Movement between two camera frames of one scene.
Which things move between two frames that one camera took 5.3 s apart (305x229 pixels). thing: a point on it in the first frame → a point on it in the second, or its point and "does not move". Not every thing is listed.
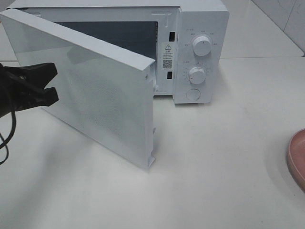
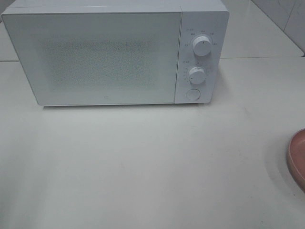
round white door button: (193, 94) does not move
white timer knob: (197, 75) does not move
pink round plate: (296, 157) does not move
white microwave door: (106, 95) → (97, 57)
